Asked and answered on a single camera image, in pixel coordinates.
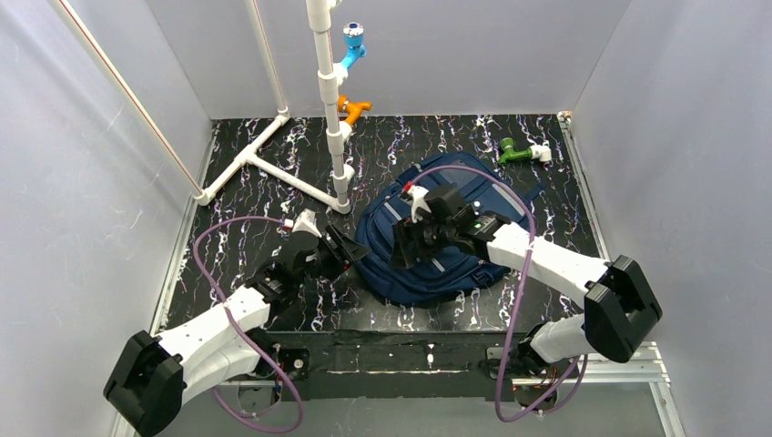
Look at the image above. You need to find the navy blue student backpack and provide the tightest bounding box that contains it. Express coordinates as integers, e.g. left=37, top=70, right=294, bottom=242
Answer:
left=354, top=150, right=544, bottom=309

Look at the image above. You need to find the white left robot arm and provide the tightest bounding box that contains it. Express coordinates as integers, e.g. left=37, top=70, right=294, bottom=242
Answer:
left=103, top=224, right=371, bottom=436

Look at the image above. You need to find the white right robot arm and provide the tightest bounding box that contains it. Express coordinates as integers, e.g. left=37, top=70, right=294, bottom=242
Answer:
left=390, top=185, right=663, bottom=371

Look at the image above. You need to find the green tap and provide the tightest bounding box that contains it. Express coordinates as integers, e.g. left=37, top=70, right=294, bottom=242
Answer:
left=498, top=137, right=533, bottom=166

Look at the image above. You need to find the orange tap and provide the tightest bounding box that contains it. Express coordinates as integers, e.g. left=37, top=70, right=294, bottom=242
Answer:
left=337, top=95, right=372, bottom=127

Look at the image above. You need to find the white PVC pipe stand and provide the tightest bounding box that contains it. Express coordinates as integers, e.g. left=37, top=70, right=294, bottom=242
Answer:
left=191, top=0, right=360, bottom=215

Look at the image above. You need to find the blue tap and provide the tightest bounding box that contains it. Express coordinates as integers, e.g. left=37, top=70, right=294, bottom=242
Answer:
left=340, top=22, right=367, bottom=70

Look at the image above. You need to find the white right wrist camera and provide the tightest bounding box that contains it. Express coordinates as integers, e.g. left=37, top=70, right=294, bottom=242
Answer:
left=401, top=183, right=432, bottom=223

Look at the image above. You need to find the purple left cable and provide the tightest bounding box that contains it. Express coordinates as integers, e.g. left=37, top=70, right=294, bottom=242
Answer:
left=192, top=216, right=306, bottom=435

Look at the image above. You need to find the purple cable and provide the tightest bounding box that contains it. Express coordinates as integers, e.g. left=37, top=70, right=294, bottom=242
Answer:
left=192, top=216, right=306, bottom=435
left=407, top=165, right=589, bottom=423

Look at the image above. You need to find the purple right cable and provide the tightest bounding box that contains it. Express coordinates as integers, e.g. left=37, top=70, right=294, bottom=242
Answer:
left=407, top=165, right=589, bottom=423

